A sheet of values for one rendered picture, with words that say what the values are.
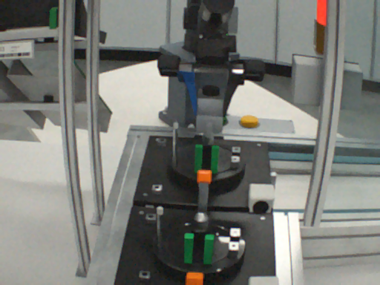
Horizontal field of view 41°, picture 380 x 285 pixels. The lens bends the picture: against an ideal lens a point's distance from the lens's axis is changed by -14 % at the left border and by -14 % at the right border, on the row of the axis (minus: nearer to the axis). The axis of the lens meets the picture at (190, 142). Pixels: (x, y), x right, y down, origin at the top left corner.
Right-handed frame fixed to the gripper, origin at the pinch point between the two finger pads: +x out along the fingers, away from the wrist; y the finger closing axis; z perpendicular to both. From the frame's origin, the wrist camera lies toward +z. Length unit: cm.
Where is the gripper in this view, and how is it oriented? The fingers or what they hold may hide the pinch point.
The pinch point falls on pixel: (210, 96)
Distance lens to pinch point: 100.1
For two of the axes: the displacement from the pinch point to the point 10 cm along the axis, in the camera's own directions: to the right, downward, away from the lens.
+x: -0.6, 9.8, -1.7
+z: -0.4, -1.7, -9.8
